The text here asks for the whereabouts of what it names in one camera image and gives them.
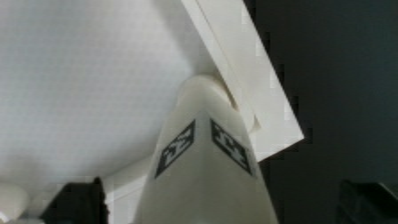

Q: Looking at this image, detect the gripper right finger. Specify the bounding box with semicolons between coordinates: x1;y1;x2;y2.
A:
336;180;398;224

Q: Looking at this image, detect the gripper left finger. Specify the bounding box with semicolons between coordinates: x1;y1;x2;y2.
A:
40;178;109;224

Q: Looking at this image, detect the white desk leg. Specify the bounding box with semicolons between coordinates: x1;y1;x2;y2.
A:
0;182;29;224
134;75;280;224

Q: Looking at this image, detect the white desk top tray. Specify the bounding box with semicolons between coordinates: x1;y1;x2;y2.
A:
0;0;216;213

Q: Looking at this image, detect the white L-shaped obstacle fence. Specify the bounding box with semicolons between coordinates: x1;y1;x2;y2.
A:
182;0;304;160

